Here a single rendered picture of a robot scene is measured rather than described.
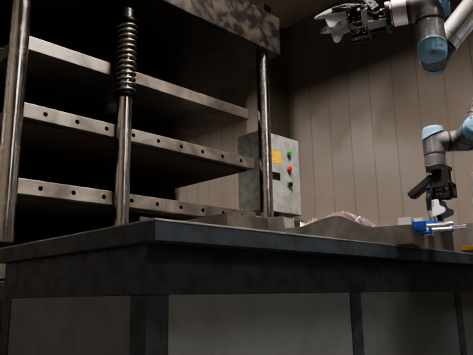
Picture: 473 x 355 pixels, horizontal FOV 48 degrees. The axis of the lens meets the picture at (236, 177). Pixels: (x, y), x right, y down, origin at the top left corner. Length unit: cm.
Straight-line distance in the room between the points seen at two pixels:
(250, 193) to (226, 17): 83
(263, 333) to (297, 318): 12
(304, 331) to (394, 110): 301
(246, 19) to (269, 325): 165
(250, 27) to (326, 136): 209
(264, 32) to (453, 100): 173
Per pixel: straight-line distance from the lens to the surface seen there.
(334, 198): 429
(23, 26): 186
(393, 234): 155
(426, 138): 203
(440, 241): 198
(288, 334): 122
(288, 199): 268
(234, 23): 245
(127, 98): 199
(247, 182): 261
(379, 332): 153
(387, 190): 402
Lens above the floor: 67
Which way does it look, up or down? 13 degrees up
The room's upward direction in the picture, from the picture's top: 1 degrees counter-clockwise
